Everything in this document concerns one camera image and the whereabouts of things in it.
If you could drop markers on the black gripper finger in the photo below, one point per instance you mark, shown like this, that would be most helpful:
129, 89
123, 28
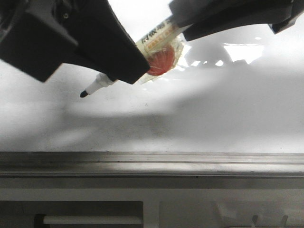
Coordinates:
38, 36
205, 17

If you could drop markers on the black and white whiteboard marker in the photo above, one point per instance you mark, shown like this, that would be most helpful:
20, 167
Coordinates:
158, 37

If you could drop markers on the red disc taped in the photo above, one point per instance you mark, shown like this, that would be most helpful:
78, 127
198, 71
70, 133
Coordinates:
163, 60

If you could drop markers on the white whiteboard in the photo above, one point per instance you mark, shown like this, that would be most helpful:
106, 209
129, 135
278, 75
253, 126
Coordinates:
240, 90

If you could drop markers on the white cabinet below whiteboard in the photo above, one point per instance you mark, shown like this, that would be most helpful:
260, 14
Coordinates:
152, 202

